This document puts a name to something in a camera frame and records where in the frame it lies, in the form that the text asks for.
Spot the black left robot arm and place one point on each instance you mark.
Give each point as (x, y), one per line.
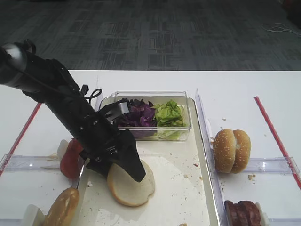
(44, 80)

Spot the red tomato slice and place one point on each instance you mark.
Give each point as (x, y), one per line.
(69, 163)

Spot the right red strip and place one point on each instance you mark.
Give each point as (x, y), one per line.
(279, 142)

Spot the left red strip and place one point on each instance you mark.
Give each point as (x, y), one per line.
(21, 139)

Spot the white pusher block at tomato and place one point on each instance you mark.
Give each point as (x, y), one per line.
(62, 149)

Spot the sesame bun top left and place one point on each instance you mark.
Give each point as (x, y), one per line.
(224, 149)

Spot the white pusher block at buns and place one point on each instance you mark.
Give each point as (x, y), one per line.
(33, 216)

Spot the clear holder under sesame buns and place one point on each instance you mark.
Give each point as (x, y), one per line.
(279, 165)

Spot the red strip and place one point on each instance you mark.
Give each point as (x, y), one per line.
(279, 142)
(21, 139)

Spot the metal serving tray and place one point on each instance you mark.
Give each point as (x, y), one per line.
(183, 194)

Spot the bun half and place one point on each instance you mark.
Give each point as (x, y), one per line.
(63, 209)
(126, 190)

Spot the green lettuce pieces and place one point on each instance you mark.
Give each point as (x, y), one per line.
(169, 114)

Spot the shredded purple cabbage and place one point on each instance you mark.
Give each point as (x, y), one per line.
(141, 114)

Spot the stack of meat patties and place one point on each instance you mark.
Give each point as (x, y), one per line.
(243, 213)

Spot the sesame bun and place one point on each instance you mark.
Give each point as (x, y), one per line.
(224, 149)
(243, 148)

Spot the clear holder under patties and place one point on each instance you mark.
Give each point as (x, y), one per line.
(285, 221)

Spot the right clear vertical rail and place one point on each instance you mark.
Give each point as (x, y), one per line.
(219, 210)

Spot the sesame bun top right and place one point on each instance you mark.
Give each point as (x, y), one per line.
(243, 148)

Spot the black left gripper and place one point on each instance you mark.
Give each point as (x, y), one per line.
(100, 142)

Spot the white pusher block at patties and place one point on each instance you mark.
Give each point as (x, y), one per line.
(264, 217)

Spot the clear plastic salad box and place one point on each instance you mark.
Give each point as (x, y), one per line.
(156, 97)

